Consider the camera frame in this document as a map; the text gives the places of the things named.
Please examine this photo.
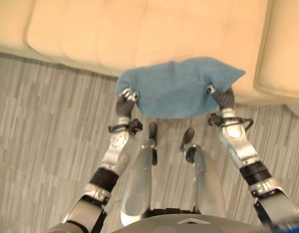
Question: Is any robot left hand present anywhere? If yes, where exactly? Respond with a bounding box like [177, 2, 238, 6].
[115, 88, 140, 118]

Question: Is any blue cushion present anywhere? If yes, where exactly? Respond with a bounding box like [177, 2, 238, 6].
[115, 56, 246, 120]

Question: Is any cream leather sofa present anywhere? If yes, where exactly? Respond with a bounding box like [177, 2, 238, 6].
[0, 0, 299, 115]

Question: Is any robot right leg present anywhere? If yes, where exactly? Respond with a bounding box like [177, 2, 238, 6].
[180, 128, 227, 214]

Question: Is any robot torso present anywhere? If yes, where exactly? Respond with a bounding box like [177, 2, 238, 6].
[113, 207, 271, 233]

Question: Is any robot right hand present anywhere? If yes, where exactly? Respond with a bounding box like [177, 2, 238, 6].
[207, 83, 235, 111]

